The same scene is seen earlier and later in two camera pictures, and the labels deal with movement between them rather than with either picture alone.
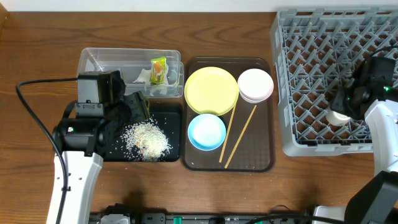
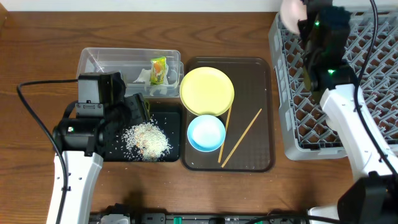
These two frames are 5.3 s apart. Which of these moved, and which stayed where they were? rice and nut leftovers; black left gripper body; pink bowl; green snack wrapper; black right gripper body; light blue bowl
Moved: pink bowl; black right gripper body
Stayed: rice and nut leftovers; light blue bowl; green snack wrapper; black left gripper body
